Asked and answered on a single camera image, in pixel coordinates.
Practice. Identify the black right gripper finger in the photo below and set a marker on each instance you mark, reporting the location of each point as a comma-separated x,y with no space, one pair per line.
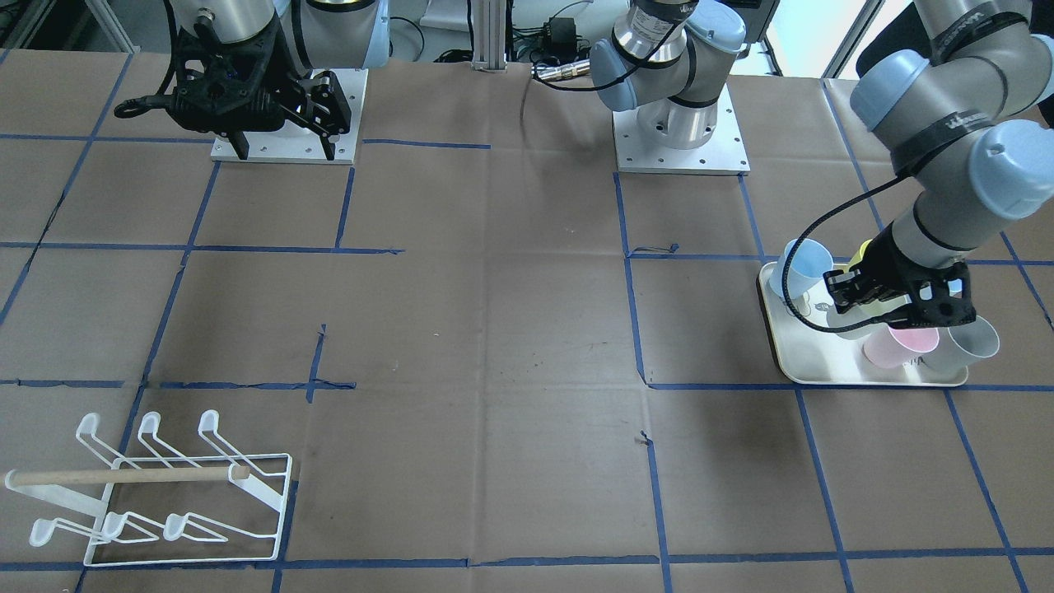
238,141
318,104

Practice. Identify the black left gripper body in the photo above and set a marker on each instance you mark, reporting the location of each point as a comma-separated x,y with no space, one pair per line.
886,260

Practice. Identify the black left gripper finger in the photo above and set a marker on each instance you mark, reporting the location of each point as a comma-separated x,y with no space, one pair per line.
860,320
848,291

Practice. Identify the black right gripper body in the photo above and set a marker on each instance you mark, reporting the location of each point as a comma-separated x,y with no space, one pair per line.
284,67

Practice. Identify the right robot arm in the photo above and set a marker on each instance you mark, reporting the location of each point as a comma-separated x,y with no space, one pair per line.
321,36

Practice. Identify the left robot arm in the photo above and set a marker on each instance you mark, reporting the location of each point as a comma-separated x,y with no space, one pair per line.
949,119

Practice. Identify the yellow plastic cup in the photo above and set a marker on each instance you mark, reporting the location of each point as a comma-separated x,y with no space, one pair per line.
859,255

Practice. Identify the pink plastic cup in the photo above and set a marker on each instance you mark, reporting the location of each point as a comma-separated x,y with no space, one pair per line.
888,347

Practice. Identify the light blue cup at edge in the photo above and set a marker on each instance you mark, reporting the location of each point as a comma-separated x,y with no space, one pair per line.
790,279

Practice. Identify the grey plastic cup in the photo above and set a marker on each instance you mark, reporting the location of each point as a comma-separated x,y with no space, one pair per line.
961,346

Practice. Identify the cream plastic tray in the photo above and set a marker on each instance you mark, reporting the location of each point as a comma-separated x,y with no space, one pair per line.
812,358

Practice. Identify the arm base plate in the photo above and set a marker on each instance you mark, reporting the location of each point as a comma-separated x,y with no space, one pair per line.
295,145
683,132

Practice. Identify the aluminium frame post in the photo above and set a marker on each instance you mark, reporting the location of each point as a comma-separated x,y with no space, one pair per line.
489,28

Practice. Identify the white wire cup rack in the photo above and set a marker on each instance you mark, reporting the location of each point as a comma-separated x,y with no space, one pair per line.
165,507

